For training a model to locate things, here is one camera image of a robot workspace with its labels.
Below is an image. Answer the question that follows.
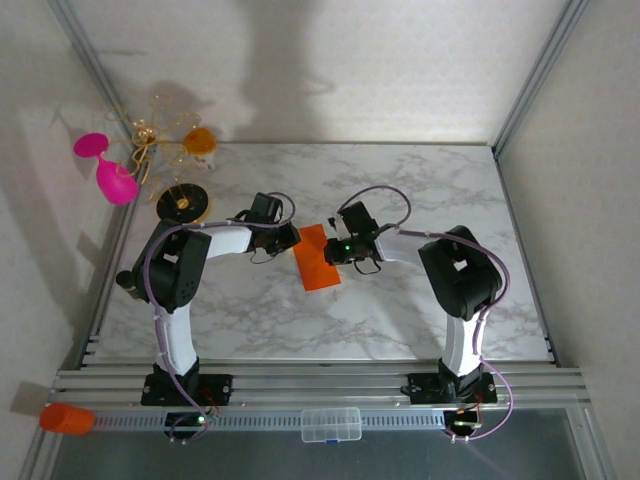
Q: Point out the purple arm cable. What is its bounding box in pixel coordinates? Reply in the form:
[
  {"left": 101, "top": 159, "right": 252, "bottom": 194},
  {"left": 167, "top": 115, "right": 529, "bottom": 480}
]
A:
[
  {"left": 334, "top": 185, "right": 516, "bottom": 444},
  {"left": 143, "top": 191, "right": 297, "bottom": 444}
]

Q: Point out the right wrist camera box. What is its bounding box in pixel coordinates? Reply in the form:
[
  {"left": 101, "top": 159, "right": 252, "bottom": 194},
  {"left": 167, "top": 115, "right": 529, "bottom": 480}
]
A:
[{"left": 337, "top": 200, "right": 380, "bottom": 237}]

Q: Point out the clear plastic organizer box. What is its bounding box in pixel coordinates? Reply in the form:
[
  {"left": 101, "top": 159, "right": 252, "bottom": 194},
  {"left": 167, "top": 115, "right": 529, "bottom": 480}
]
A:
[{"left": 300, "top": 407, "right": 362, "bottom": 444}]

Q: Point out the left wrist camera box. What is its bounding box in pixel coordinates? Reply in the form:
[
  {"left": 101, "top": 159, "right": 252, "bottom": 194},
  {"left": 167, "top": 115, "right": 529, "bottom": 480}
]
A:
[{"left": 248, "top": 192, "right": 284, "bottom": 224}]

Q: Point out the aluminium mounting rail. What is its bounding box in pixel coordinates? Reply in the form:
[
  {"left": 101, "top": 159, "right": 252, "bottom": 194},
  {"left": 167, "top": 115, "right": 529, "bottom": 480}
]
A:
[{"left": 47, "top": 367, "right": 591, "bottom": 414}]

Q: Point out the grey slotted cable duct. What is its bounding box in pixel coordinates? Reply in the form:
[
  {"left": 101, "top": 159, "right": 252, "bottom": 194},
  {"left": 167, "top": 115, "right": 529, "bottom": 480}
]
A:
[{"left": 92, "top": 410, "right": 449, "bottom": 432}]

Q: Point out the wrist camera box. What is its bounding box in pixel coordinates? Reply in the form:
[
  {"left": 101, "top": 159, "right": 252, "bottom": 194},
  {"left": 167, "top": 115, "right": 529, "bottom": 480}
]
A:
[
  {"left": 337, "top": 200, "right": 380, "bottom": 237},
  {"left": 248, "top": 192, "right": 284, "bottom": 224}
]

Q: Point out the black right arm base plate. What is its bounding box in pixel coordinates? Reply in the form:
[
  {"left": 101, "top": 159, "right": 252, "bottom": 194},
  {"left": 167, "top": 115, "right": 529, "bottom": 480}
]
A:
[{"left": 407, "top": 372, "right": 499, "bottom": 405}]

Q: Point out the small black bottle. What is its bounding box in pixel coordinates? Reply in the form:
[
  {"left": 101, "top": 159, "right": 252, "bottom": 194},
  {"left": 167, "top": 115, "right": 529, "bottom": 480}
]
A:
[{"left": 115, "top": 270, "right": 144, "bottom": 301}]

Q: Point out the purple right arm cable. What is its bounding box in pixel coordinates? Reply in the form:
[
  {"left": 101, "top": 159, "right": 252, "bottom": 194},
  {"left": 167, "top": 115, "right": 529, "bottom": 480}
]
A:
[{"left": 334, "top": 185, "right": 516, "bottom": 444}]

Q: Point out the aluminium frame post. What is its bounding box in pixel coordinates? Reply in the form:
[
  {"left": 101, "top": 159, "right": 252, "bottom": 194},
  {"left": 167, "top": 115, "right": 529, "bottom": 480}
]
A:
[
  {"left": 47, "top": 0, "right": 136, "bottom": 151},
  {"left": 492, "top": 0, "right": 589, "bottom": 159}
]

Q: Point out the pink plastic wine glass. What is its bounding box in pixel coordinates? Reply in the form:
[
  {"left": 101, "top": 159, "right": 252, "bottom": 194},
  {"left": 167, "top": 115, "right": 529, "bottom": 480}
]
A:
[{"left": 73, "top": 132, "right": 140, "bottom": 206}]

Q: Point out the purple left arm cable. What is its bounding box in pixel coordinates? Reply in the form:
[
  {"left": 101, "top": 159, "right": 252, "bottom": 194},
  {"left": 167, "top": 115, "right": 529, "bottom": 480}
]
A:
[{"left": 143, "top": 191, "right": 297, "bottom": 444}]

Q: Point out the orange paper sheet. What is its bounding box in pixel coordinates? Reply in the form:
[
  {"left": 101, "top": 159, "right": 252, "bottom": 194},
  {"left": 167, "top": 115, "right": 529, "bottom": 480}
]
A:
[{"left": 292, "top": 224, "right": 342, "bottom": 292}]

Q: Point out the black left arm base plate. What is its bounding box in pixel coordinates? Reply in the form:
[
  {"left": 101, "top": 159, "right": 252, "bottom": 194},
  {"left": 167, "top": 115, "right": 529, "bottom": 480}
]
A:
[{"left": 140, "top": 373, "right": 234, "bottom": 407}]

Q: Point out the orange plastic cup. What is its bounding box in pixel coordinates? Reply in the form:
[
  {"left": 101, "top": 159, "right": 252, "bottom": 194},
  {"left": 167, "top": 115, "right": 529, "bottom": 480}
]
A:
[{"left": 38, "top": 402, "right": 97, "bottom": 435}]

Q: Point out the gold wire glass rack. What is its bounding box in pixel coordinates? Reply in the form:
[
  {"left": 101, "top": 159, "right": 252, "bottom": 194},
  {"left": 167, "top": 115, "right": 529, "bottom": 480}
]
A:
[{"left": 103, "top": 94, "right": 214, "bottom": 225}]

